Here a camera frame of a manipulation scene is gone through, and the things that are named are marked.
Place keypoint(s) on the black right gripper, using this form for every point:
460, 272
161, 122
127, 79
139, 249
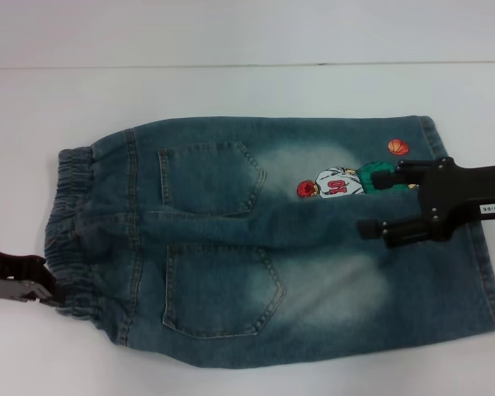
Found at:
458, 194

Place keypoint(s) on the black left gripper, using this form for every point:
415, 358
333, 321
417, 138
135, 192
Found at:
8, 276

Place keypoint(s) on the blue denim shorts basketball print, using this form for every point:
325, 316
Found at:
214, 288

